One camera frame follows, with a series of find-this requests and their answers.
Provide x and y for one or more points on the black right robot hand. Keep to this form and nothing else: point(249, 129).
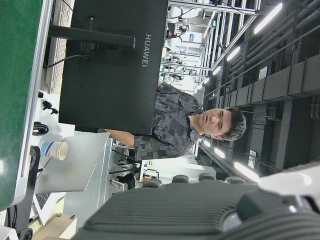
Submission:
point(175, 212)

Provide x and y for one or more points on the fluorescent ceiling light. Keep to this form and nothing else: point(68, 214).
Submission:
point(219, 153)
point(233, 53)
point(246, 172)
point(268, 17)

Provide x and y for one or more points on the person in patterned shirt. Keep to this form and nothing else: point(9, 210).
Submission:
point(170, 125)

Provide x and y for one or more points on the silver laptop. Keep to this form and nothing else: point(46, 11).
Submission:
point(75, 170)

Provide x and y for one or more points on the striped paper cup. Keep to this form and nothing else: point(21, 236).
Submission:
point(53, 150)

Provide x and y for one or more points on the black Huawei monitor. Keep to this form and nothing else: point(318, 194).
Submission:
point(112, 87)

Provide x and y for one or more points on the black metal flange part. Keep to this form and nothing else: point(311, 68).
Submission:
point(35, 160)

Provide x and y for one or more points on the white computer keyboard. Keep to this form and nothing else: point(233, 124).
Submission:
point(56, 72)

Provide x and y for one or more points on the green conveyor belt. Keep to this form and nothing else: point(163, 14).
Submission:
point(15, 75)

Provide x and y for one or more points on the grey ceiling ventilation duct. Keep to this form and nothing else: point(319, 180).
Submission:
point(275, 85)

